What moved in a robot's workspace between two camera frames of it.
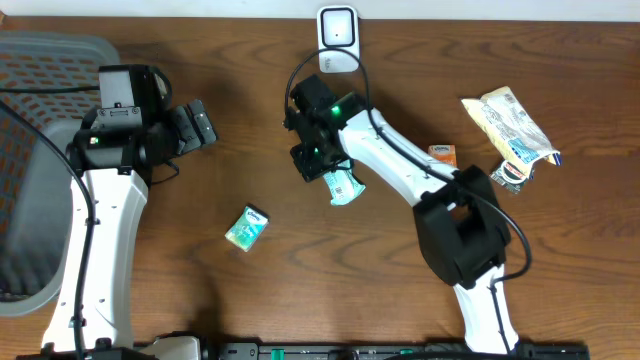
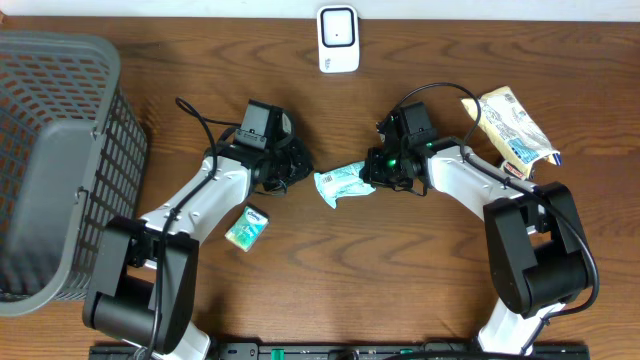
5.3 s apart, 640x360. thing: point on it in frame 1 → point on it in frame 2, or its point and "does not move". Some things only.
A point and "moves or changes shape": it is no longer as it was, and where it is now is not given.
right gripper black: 307,168 → 371,174
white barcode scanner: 338,38 does not move
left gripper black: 185,130 → 298,163
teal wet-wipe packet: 343,186 moves or changes shape
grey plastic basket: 49,81 does not move
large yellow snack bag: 516,140 does not move
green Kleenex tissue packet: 245,226 does not move
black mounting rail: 274,351 does not move
